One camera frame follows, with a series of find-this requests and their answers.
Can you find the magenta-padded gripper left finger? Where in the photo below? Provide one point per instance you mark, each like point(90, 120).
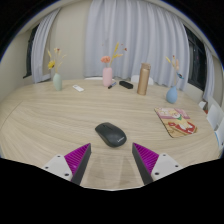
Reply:
point(77, 160)

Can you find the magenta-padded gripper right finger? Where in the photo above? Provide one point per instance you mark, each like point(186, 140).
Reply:
point(146, 160)

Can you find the black computer mouse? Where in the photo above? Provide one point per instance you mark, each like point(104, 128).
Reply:
point(110, 134)

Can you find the blue vase with dried flowers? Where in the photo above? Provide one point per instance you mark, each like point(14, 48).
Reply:
point(172, 96)

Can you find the small white remote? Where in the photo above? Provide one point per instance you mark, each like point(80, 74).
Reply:
point(78, 88)

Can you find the small black box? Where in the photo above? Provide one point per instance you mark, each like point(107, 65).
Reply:
point(126, 84)

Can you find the green vase with yellow flowers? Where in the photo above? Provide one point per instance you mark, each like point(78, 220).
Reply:
point(57, 83)

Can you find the copper drink bottle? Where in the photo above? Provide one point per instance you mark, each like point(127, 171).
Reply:
point(143, 80)

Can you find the white chairs with blue seats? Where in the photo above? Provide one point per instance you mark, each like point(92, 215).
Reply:
point(215, 116)

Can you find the dark marker pen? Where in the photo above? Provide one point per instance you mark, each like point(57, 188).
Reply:
point(112, 85)

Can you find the pink vase with orange flowers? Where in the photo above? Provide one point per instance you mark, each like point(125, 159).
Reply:
point(107, 78)

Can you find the narrow white curtain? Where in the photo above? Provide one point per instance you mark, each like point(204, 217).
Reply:
point(41, 50)
point(209, 76)

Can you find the dark window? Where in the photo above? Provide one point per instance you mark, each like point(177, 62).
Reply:
point(30, 53)
point(196, 60)

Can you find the wide white curtain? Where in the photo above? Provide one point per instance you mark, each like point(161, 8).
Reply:
point(140, 36)

